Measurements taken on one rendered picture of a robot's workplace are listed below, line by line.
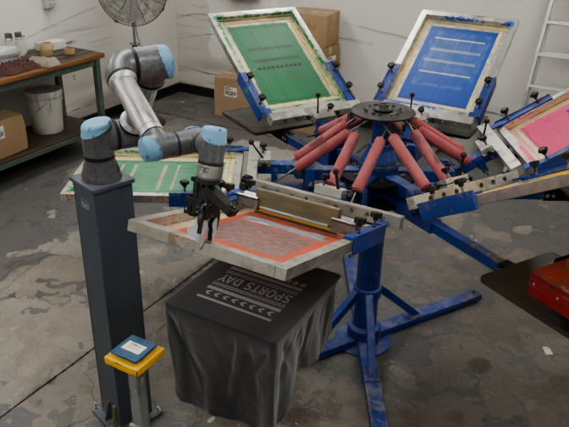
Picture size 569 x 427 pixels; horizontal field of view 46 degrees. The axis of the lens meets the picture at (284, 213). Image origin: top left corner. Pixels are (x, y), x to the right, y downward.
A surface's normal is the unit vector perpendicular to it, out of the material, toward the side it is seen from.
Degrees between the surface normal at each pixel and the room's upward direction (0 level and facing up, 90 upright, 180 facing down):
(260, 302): 0
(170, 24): 90
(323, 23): 87
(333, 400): 0
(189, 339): 96
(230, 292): 0
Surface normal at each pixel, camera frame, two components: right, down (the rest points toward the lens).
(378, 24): -0.50, 0.38
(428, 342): 0.02, -0.90
